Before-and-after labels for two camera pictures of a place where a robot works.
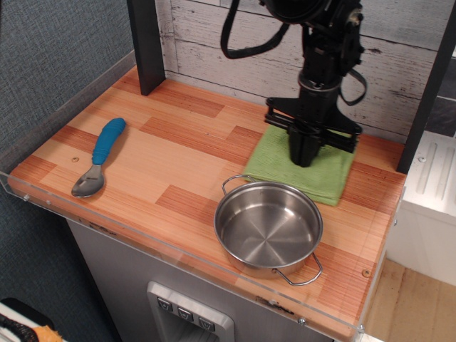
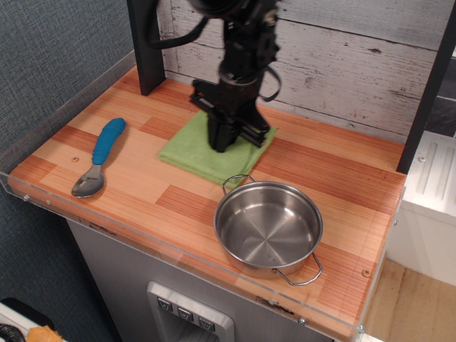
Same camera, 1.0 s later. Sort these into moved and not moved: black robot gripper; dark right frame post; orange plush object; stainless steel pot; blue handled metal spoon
Moved: black robot gripper
Not moved: dark right frame post; orange plush object; blue handled metal spoon; stainless steel pot
